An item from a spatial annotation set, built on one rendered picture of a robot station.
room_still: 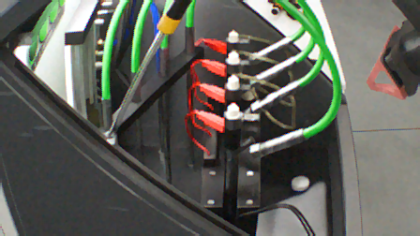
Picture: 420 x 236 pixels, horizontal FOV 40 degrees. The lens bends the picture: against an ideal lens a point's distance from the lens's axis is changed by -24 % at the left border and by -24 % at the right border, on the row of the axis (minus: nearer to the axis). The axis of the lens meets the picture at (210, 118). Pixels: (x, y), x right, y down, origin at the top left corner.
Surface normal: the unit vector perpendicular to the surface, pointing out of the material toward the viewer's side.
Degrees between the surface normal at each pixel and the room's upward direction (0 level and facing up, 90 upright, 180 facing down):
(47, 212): 90
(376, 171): 0
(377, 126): 0
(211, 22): 90
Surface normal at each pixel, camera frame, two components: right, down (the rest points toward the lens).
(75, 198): -0.04, 0.57
